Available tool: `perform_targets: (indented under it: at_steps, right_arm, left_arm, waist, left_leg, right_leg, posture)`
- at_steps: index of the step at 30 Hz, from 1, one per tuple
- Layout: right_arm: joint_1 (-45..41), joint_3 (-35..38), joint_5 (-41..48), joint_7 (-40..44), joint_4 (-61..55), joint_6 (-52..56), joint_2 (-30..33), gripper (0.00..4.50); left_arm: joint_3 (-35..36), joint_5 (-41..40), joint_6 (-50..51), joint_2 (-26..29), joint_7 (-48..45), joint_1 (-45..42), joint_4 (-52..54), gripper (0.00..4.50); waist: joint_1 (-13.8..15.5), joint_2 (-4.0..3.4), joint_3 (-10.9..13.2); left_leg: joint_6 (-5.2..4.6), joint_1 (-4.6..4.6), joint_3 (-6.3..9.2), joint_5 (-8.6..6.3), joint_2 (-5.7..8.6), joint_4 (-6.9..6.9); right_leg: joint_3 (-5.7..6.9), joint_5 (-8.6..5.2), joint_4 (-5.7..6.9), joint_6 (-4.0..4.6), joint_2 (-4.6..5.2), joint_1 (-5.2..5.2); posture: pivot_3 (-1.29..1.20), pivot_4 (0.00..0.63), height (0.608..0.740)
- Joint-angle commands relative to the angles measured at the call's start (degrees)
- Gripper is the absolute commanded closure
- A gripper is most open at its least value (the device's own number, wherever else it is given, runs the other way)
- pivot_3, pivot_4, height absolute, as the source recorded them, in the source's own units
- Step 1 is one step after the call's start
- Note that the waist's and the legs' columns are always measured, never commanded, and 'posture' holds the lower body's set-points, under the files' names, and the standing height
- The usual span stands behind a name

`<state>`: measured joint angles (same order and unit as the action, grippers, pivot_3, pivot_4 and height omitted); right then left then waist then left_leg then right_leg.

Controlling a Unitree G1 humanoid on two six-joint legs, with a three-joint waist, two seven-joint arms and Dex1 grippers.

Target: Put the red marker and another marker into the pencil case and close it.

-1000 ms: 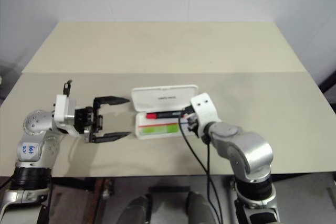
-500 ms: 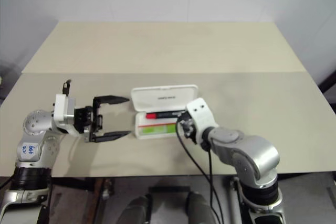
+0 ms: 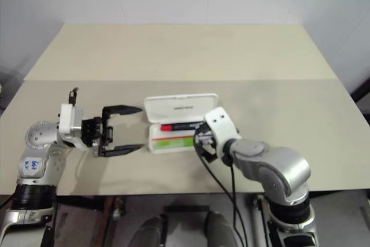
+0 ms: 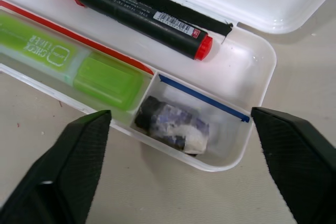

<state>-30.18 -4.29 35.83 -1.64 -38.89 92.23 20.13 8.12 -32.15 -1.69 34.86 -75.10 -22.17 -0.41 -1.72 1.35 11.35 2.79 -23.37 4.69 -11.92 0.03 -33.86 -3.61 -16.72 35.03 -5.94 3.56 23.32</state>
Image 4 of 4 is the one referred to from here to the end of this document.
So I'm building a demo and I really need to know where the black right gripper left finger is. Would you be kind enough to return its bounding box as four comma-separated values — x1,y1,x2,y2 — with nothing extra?
0,109,112,224

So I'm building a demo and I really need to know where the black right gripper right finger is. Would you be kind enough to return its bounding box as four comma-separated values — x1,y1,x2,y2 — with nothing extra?
250,106,336,224

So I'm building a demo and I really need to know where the green highlighter pen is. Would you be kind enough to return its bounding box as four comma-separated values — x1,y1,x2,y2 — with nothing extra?
0,8,145,112

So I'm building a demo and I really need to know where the black marker with red cap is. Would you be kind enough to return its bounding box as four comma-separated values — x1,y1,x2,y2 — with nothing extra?
41,0,214,62

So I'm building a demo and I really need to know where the white pen case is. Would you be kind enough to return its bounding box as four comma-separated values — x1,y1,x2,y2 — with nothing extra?
0,0,336,173

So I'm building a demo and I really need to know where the blue white eraser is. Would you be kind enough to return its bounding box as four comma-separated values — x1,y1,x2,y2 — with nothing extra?
134,95,210,157

